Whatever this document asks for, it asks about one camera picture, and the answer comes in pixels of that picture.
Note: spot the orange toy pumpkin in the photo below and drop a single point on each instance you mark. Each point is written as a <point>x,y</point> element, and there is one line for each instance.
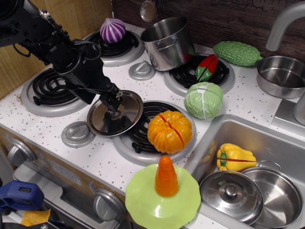
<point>170,132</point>

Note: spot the yellow toy bell pepper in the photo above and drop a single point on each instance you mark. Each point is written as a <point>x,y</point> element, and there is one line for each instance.
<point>232,157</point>

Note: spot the yellow cloth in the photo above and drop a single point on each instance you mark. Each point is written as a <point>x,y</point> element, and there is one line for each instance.
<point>35,217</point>

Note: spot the grey oven door handle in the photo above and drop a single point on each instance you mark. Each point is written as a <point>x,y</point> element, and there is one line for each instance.
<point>68,205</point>

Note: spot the front left stove burner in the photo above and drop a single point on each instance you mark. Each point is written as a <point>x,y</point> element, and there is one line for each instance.
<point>46,94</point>

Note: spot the tall steel pot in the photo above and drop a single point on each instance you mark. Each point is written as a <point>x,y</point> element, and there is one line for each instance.
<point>168,43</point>

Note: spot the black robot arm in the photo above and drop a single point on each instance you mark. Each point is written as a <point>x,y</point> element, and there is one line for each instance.
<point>23,23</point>

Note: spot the steel pan in sink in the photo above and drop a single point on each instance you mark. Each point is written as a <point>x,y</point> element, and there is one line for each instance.
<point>283,201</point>

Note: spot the silver faucet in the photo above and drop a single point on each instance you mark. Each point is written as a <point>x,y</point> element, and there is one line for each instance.
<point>283,20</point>

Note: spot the green toy cabbage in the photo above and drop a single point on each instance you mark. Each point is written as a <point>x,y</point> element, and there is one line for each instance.
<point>204,100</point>

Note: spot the small steel pot lid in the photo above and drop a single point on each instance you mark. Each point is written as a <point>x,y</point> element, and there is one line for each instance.
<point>105,123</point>

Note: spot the back right stove burner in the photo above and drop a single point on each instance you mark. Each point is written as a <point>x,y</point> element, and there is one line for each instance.
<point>180,79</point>

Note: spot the hanging steel spoon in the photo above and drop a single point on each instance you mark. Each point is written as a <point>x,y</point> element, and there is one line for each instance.
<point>151,10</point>

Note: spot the small steel bowl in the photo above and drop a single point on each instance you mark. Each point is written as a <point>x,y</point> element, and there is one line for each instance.
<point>281,76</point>

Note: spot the orange toy carrot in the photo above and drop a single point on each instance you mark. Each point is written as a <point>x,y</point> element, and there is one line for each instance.
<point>166,183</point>

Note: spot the back left stove burner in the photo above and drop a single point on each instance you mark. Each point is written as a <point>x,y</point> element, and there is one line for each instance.
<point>124,52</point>

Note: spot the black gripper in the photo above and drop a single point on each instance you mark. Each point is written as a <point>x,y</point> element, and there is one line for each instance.
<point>85,78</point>

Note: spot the red toy chili pepper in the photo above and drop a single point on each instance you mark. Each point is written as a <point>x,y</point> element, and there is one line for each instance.
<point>206,68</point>

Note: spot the light green plastic plate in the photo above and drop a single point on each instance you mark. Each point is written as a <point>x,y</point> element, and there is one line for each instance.
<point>152,211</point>

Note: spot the grey oven knob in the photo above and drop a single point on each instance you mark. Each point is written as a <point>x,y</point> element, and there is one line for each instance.
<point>20,153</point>
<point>107,206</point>

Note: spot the steel lid in sink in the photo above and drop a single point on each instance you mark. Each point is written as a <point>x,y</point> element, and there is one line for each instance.
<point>233,194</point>

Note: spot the silver toy sink basin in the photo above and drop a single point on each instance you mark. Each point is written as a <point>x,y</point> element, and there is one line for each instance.
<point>274,148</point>

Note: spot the grey top knob rear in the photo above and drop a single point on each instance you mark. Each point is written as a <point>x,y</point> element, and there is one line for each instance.
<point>142,71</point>

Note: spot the green toy bitter gourd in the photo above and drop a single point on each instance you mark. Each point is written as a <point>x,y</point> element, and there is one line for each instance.
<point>238,53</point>

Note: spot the front right stove burner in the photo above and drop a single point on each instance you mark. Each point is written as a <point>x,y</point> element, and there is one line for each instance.
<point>134,146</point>

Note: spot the grey oven knob left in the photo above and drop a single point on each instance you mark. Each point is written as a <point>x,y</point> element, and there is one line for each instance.
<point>20,153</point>

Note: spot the stove burner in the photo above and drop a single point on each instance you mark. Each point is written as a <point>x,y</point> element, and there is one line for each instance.
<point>134,146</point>
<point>46,94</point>
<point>180,79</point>
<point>124,52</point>

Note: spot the grey oven knob right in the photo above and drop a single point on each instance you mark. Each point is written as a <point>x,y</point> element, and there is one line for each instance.
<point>107,206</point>

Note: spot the grey top knob front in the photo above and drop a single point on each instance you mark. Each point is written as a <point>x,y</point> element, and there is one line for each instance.
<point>77,135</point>

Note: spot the purple striped toy onion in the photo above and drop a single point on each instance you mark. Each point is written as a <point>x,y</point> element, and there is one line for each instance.
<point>112,30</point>

